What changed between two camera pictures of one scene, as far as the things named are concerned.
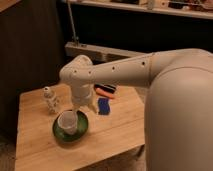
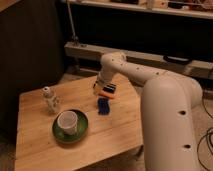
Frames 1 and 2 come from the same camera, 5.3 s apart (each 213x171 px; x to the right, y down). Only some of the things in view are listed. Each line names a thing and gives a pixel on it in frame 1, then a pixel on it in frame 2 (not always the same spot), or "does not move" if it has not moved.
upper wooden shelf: [201, 9] does not move
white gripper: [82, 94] → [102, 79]
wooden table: [107, 136] does not move
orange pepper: [104, 93] does not move
